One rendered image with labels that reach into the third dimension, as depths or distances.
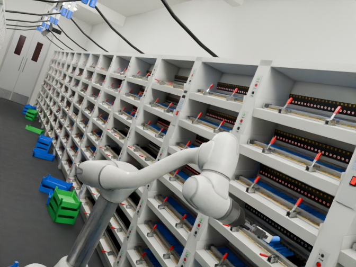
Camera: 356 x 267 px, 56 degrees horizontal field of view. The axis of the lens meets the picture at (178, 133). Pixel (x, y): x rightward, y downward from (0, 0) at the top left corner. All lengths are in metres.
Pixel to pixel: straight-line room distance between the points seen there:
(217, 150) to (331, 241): 0.52
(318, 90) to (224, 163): 0.85
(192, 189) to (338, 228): 0.56
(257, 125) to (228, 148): 0.71
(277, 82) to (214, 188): 0.93
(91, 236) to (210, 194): 0.77
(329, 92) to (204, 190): 0.95
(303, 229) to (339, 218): 0.15
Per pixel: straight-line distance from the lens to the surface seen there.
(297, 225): 1.43
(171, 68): 3.05
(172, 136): 2.35
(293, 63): 1.71
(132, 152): 2.88
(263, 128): 1.85
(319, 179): 1.41
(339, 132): 1.42
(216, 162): 1.10
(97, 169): 1.40
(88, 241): 1.68
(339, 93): 1.75
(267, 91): 1.82
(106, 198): 1.57
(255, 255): 1.56
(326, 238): 1.36
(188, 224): 2.07
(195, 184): 1.04
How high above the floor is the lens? 1.35
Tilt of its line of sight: 3 degrees down
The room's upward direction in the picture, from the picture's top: 22 degrees clockwise
